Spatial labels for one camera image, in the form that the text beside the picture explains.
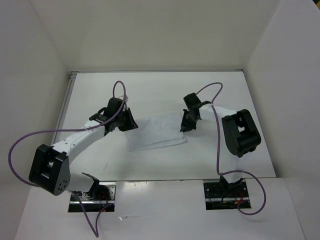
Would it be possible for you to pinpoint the white skirt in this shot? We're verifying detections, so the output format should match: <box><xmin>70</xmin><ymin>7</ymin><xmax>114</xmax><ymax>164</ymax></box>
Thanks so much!
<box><xmin>125</xmin><ymin>112</ymin><xmax>187</xmax><ymax>152</ymax></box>

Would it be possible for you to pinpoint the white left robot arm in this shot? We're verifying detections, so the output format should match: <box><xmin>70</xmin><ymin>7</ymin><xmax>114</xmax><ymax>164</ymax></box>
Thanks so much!
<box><xmin>28</xmin><ymin>97</ymin><xmax>138</xmax><ymax>200</ymax></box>

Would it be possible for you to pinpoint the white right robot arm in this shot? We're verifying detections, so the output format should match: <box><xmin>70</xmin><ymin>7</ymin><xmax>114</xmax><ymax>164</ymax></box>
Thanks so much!
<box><xmin>180</xmin><ymin>92</ymin><xmax>262</xmax><ymax>197</ymax></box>

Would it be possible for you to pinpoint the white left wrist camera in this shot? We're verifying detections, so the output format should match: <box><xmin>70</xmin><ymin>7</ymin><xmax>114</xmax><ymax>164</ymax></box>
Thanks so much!
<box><xmin>120</xmin><ymin>95</ymin><xmax>129</xmax><ymax>103</ymax></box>

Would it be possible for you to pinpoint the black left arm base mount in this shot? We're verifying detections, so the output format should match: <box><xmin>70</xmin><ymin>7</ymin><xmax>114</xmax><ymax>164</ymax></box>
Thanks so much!
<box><xmin>75</xmin><ymin>181</ymin><xmax>117</xmax><ymax>213</ymax></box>

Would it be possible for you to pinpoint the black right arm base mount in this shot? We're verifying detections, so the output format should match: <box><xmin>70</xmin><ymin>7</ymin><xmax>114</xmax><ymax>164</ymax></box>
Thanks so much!
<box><xmin>203</xmin><ymin>176</ymin><xmax>251</xmax><ymax>211</ymax></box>

